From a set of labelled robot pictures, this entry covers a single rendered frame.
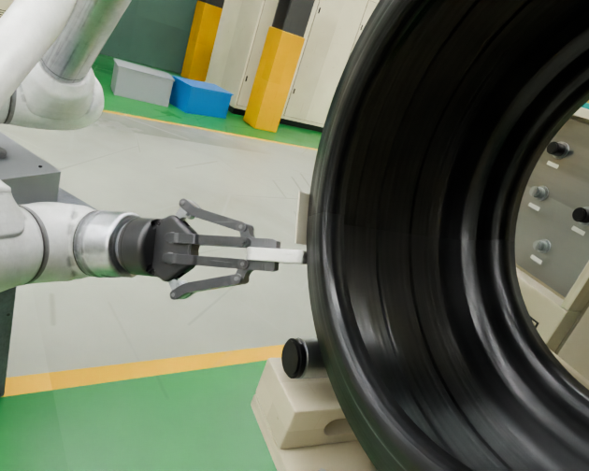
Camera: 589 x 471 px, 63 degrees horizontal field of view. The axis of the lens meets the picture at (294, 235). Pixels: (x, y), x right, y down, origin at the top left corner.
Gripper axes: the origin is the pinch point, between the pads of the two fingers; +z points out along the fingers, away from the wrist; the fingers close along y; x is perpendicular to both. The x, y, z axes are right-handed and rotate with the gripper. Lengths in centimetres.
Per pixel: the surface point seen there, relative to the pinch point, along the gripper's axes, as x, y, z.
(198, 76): -614, -308, -399
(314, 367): 0.9, 12.0, 5.7
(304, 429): -0.2, 19.1, 4.7
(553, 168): -66, -26, 39
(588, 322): -18.6, 5.2, 36.1
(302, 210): 0.7, -5.3, 2.7
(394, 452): 13.9, 15.0, 16.1
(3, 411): -56, 48, -102
